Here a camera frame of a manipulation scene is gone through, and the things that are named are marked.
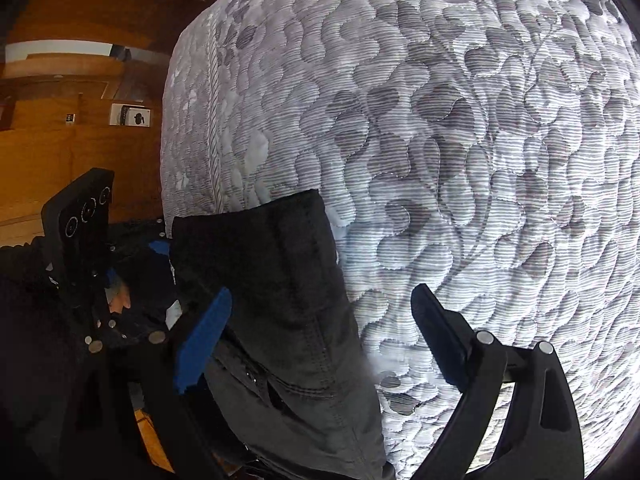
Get black pants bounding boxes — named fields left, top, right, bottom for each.
left=170, top=190, right=395, bottom=479

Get person's left hand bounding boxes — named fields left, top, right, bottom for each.
left=107, top=283, right=131, bottom=314

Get white package on floor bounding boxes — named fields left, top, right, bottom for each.
left=108, top=103, right=152, bottom=128

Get grey floral quilted bedspread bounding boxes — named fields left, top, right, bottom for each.
left=160, top=0, right=639, bottom=479

